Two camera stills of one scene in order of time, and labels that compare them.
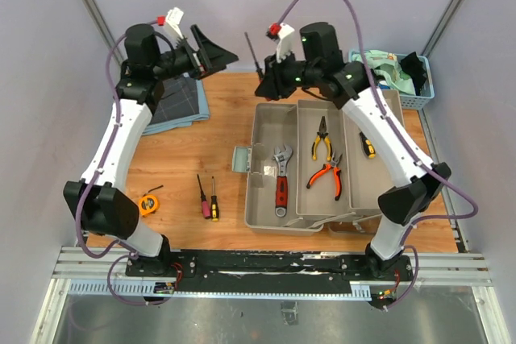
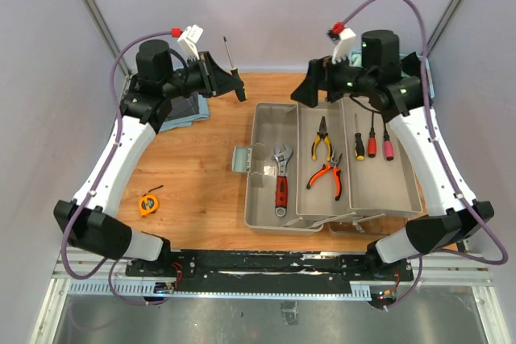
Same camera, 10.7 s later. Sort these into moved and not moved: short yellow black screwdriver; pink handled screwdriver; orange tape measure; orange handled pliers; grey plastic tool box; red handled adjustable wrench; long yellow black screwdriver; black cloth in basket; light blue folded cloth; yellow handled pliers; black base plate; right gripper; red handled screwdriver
Moved: short yellow black screwdriver; long yellow black screwdriver; pink handled screwdriver; red handled screwdriver; right gripper
Not moved: orange handled pliers; red handled adjustable wrench; black base plate; yellow handled pliers; orange tape measure; light blue folded cloth; black cloth in basket; grey plastic tool box
